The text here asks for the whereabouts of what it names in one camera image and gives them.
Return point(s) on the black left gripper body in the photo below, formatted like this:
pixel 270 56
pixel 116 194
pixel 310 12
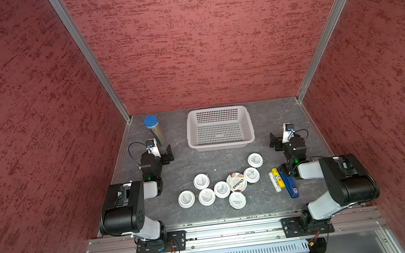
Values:
pixel 165 159

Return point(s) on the blue-lidded clear tube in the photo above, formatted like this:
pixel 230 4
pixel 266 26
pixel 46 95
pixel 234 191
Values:
pixel 151 122

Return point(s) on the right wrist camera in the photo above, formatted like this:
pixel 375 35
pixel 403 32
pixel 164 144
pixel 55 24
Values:
pixel 289 130

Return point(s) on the aluminium front rail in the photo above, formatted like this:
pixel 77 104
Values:
pixel 224 233

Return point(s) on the right aluminium corner post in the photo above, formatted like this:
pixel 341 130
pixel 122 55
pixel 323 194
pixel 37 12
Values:
pixel 331 22

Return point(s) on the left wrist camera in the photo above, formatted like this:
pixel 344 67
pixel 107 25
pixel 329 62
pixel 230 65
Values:
pixel 152 147

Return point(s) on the right black connector board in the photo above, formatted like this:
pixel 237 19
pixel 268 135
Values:
pixel 317 245

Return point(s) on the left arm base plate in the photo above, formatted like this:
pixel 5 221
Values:
pixel 162 243

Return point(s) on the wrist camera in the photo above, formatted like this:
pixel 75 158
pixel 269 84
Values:
pixel 289 130
pixel 152 147

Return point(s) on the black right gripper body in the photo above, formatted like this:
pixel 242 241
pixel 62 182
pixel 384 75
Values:
pixel 279 145

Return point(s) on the white glue stick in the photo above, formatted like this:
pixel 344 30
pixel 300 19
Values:
pixel 274 182

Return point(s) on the white yogurt cup green label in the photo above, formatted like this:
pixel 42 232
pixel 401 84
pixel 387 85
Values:
pixel 251 175

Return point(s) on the left aluminium corner post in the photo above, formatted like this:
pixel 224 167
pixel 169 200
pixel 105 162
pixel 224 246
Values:
pixel 72 28

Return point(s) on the brown chocolate yogurt cup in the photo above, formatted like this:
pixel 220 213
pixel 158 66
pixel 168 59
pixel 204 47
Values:
pixel 237 182

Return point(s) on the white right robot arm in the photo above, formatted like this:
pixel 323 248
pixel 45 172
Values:
pixel 347 181

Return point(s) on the white perforated plastic basket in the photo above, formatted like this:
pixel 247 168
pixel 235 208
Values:
pixel 219 128

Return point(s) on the yellow glue stick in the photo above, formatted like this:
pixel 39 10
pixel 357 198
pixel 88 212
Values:
pixel 278 178

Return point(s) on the aluminium corner post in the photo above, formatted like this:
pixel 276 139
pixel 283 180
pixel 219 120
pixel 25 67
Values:
pixel 331 22
pixel 72 28

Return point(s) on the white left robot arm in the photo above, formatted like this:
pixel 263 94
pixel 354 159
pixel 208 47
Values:
pixel 123 211

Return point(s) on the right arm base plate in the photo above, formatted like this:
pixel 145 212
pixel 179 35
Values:
pixel 304 226

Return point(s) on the white yogurt cup front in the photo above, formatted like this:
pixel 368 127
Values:
pixel 237 200

